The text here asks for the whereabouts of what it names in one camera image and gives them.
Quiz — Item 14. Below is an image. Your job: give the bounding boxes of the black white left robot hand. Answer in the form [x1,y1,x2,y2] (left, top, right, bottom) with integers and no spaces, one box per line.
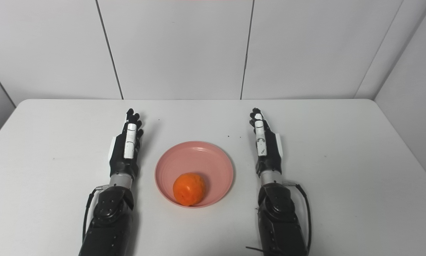
[108,108,144,178]

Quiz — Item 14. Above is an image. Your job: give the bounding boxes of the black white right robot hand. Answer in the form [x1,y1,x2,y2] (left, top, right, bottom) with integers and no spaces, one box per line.
[249,107,284,177]

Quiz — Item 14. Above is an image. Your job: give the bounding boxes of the pink round plate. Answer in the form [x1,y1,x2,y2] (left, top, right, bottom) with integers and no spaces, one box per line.
[154,141,234,208]

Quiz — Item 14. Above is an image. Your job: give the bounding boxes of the orange fruit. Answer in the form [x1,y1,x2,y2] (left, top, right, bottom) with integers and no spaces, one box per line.
[173,172,207,207]

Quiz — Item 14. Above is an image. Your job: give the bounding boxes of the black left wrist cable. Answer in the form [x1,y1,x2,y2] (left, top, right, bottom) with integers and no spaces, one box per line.
[82,185,110,246]

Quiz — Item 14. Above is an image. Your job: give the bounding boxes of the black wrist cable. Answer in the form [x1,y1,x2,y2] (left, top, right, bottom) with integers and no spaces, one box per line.
[246,181,312,254]
[82,185,110,246]

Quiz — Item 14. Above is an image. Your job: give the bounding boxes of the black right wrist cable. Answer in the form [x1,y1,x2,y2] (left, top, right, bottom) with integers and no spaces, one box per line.
[246,181,312,254]

